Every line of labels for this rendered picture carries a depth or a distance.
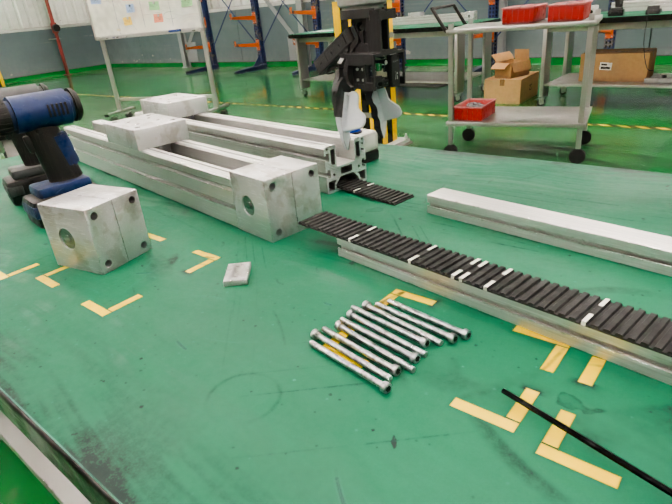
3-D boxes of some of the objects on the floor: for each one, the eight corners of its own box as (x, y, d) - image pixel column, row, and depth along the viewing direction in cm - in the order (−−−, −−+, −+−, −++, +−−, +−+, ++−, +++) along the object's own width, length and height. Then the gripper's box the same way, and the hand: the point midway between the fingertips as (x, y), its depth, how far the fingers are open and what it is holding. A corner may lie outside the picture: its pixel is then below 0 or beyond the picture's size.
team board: (105, 125, 644) (55, -59, 561) (132, 116, 686) (89, -56, 603) (211, 123, 593) (172, -79, 510) (233, 113, 635) (201, -75, 552)
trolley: (591, 143, 384) (609, -11, 341) (584, 164, 341) (604, -8, 298) (452, 139, 431) (452, 3, 388) (430, 157, 388) (428, 7, 345)
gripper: (352, 10, 72) (362, 159, 81) (418, 2, 81) (421, 139, 90) (312, 13, 78) (326, 152, 87) (377, 6, 87) (384, 133, 96)
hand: (361, 137), depth 90 cm, fingers open, 8 cm apart
